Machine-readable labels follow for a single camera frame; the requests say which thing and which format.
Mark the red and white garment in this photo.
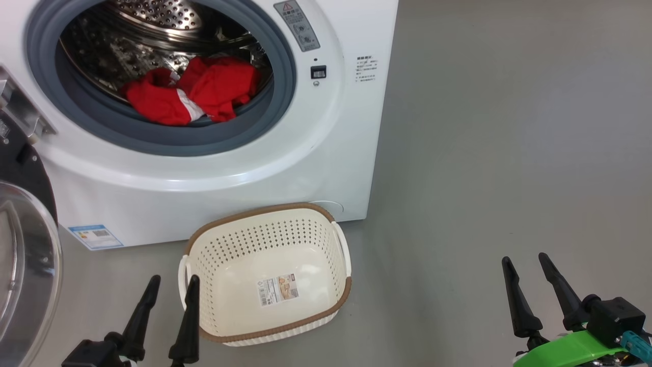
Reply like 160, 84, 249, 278
120, 55, 260, 126

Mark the grey rubber door gasket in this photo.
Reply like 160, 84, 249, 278
24, 0, 297, 157

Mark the right teal cable connector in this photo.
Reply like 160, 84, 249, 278
619, 330, 652, 362

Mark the blue energy label sticker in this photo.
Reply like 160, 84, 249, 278
68, 224, 124, 251

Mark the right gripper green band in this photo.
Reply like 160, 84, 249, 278
502, 253, 630, 367

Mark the round drain filter cover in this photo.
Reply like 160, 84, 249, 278
308, 200, 344, 215

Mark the black round glass door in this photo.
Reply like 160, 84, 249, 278
0, 110, 63, 367

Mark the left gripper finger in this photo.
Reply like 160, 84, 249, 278
120, 275, 161, 362
169, 275, 201, 365

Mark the cream basket with brown rim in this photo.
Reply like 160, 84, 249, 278
178, 202, 352, 347

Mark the perforated steel drum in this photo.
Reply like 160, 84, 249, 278
60, 0, 273, 123

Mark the white washing machine body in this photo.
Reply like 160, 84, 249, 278
0, 0, 399, 250

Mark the basket barcode label sticker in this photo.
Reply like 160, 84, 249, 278
257, 274, 300, 307

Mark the metal door hinge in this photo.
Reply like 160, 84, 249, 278
0, 65, 57, 144

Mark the grey warning label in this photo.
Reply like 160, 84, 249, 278
274, 0, 321, 53

